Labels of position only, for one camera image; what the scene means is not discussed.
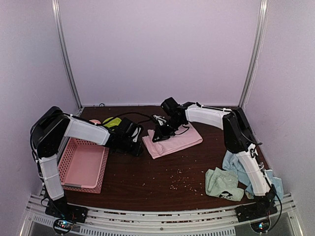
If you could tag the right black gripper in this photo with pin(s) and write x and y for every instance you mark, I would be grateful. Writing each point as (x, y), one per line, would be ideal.
(162, 135)

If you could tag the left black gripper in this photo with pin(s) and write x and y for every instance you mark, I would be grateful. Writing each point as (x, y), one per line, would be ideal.
(136, 152)

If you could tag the pink towel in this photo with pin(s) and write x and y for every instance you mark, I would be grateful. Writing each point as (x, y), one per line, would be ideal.
(187, 136)

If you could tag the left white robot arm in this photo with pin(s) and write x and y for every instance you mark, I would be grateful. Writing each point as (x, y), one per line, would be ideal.
(49, 137)

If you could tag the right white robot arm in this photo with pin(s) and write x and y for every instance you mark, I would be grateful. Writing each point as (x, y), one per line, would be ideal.
(238, 139)

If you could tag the green bowl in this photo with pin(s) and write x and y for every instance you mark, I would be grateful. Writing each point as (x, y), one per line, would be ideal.
(111, 122)

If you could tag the red patterned bowl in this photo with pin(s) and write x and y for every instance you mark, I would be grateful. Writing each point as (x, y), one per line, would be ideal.
(95, 121)

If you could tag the pink plastic basket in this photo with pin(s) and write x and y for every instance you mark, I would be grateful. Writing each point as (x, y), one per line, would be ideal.
(82, 166)

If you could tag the blue towel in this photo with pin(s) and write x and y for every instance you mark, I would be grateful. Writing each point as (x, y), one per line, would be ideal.
(232, 163)

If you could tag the green towel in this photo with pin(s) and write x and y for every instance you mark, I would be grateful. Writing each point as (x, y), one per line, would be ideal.
(223, 184)

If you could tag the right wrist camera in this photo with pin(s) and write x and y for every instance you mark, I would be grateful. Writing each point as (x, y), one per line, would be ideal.
(159, 120)

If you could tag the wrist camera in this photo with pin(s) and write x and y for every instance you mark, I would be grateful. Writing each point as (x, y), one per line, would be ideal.
(159, 120)
(136, 133)

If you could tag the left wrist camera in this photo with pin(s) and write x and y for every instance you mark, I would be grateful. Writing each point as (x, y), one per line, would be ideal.
(136, 133)

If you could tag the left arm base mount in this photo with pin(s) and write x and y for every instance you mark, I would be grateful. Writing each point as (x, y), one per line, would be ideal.
(64, 222)

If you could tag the aluminium front rail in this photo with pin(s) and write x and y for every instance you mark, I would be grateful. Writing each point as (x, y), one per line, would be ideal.
(220, 221)

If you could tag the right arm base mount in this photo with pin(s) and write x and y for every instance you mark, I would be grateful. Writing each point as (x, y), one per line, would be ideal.
(259, 217)

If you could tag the right aluminium frame post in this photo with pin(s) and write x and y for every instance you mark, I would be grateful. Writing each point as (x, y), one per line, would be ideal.
(258, 39)

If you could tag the aluminium frame post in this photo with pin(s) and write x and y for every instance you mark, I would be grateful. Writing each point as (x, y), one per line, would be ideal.
(64, 52)
(258, 39)

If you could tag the left aluminium frame post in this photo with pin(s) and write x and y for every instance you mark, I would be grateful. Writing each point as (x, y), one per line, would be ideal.
(64, 52)

